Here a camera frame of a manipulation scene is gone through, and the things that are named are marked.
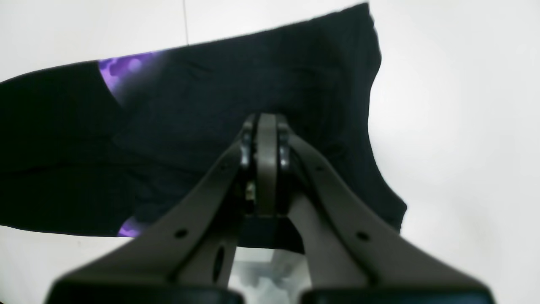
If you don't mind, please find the black T-shirt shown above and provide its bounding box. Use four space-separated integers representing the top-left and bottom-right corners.
0 3 407 236

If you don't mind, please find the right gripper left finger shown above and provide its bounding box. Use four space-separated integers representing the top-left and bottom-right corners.
46 114 278 304

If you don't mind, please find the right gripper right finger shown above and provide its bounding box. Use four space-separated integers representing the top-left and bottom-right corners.
276 116 494 304

